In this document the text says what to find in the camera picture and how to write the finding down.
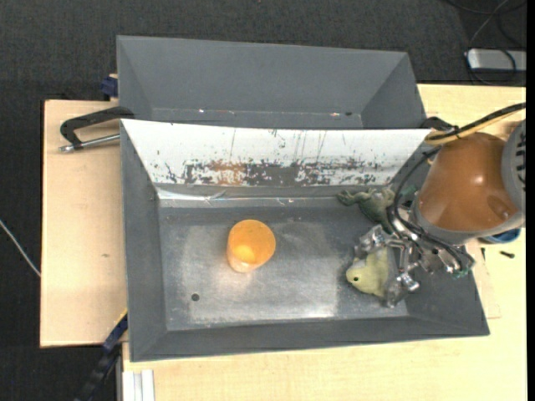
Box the pale wood flat board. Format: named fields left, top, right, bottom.
left=39, top=99, right=129, bottom=348

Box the orange translucent cup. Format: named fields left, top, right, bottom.
left=226, top=218, right=278, bottom=274

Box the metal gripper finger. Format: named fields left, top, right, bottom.
left=354, top=224, right=395, bottom=261
left=383, top=266, right=421, bottom=308

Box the dark green toy frog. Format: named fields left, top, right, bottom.
left=336, top=187, right=396, bottom=234

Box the grey metal bin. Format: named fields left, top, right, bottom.
left=115, top=34, right=491, bottom=363

